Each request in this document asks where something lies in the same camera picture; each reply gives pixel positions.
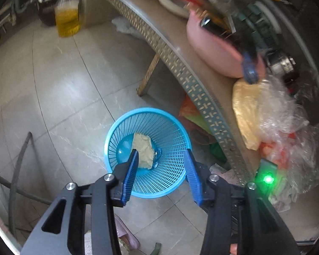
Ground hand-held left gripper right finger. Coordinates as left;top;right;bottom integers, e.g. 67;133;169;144
185;149;301;255

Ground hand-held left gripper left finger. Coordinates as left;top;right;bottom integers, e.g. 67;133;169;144
20;149;139;255

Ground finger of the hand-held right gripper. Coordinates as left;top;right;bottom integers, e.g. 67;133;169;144
201;16;259;83

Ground beige paper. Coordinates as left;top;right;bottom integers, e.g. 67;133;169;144
131;133;152;169

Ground blue plastic mesh basket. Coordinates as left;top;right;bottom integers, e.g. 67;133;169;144
104;108;192;199

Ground metal canister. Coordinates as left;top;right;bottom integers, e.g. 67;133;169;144
266;49;297;75

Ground pink plastic basin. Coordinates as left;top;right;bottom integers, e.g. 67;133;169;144
186;9;268;78

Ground yellow plastic bag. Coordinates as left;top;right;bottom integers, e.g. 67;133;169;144
232;81;263;150

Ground clear crumpled plastic bags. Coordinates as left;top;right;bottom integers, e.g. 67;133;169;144
258;77;319;213

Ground pink slipper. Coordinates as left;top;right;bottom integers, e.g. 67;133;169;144
114;215;140;250

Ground orange and green bag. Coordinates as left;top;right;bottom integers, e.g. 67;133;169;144
179;96;216;144

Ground stack of white plates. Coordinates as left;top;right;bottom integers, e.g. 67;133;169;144
157;0;194;16

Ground wooden prop stick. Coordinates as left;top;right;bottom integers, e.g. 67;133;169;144
136;53;160;97

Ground white crumpled tissue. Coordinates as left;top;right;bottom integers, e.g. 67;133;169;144
111;16;147;41

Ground yellow cooking oil bottle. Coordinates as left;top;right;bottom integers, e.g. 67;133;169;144
54;0;81;38

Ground dark glass jar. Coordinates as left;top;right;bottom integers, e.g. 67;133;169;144
37;0;57;27

